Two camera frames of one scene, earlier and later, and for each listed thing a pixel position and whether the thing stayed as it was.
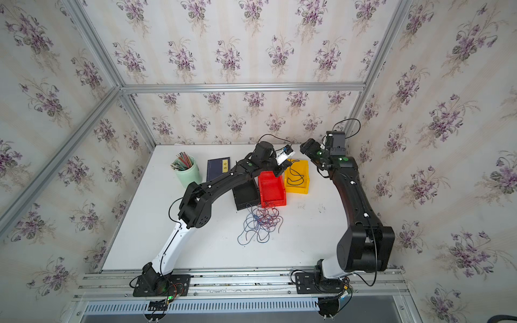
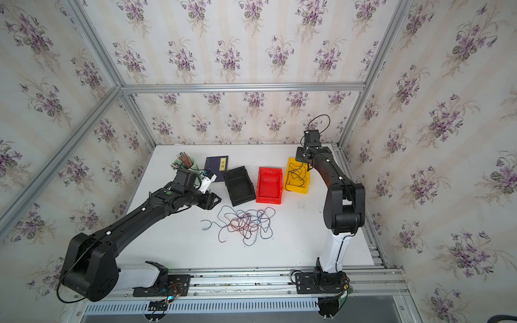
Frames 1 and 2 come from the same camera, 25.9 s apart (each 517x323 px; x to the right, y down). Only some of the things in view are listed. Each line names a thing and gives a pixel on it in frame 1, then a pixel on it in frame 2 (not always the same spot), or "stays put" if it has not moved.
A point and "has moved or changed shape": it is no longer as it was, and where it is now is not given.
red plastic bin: (272, 190) stays put
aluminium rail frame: (248, 284) stays put
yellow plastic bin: (297, 178) stays put
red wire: (266, 214) → (244, 223)
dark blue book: (217, 167) stays put
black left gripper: (282, 167) → (209, 200)
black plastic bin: (246, 193) has moved or changed shape
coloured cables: (258, 225) → (210, 223)
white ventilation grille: (204, 305) stays put
